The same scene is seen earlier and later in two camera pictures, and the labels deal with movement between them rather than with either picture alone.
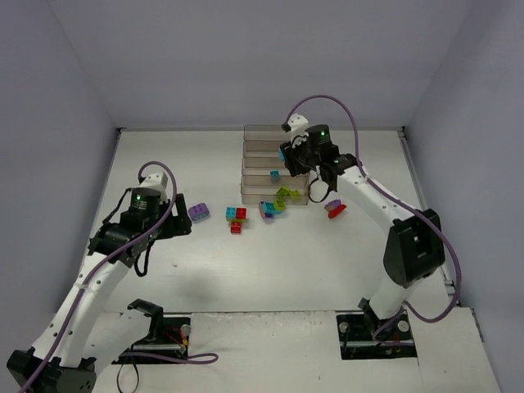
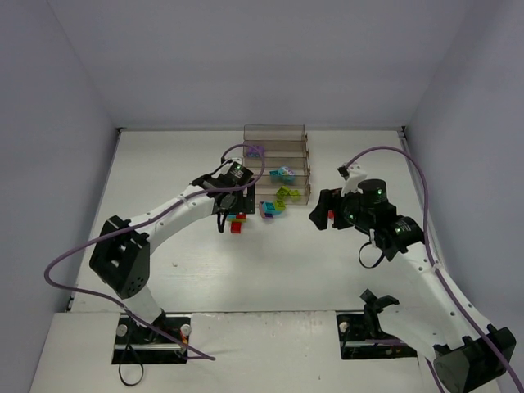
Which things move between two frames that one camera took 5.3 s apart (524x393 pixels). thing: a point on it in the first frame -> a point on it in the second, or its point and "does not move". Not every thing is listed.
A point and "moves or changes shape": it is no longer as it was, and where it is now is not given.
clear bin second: [262, 148] does not move
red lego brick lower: [236, 228] does not move
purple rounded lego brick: [198, 211] moves or changes shape
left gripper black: [176, 219] -> [244, 203]
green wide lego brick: [295, 195] does not move
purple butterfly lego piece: [262, 212] does not move
